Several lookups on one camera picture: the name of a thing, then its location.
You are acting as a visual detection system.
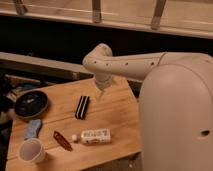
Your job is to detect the metal bracket right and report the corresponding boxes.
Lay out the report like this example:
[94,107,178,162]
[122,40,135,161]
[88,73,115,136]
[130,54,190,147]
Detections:
[151,0,167,30]

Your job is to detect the dark red knife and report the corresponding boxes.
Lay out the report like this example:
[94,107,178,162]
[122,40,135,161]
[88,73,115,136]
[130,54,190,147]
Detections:
[53,131,72,151]

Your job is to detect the wooden shelf rail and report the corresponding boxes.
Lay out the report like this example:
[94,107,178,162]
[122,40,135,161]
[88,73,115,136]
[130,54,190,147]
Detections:
[0,51,144,88]

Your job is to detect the metal bracket left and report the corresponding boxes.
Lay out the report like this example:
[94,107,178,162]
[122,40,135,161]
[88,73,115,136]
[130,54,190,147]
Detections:
[13,0,27,15]

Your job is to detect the white paper cup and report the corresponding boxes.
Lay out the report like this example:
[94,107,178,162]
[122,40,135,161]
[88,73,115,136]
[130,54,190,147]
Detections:
[17,138,46,163]

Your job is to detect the black round bowl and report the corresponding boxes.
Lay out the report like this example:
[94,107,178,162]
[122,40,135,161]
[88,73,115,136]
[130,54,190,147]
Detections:
[14,90,48,119]

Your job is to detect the black white striped block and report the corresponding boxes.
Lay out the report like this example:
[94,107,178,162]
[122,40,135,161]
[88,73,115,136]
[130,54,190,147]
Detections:
[75,96,90,120]

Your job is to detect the metal bracket middle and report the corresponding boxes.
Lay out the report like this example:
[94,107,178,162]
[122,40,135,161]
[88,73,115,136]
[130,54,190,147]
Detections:
[92,0,102,23]

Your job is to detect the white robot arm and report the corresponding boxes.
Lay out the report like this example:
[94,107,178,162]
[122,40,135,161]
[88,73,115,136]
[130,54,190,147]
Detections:
[83,44,213,171]

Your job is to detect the white plastic bottle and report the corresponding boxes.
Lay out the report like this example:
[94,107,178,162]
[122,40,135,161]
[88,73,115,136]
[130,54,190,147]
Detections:
[71,128,111,145]

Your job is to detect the metal bracket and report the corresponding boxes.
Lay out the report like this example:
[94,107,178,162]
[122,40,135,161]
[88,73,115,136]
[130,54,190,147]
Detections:
[13,0,27,15]
[92,0,102,23]
[151,0,167,30]

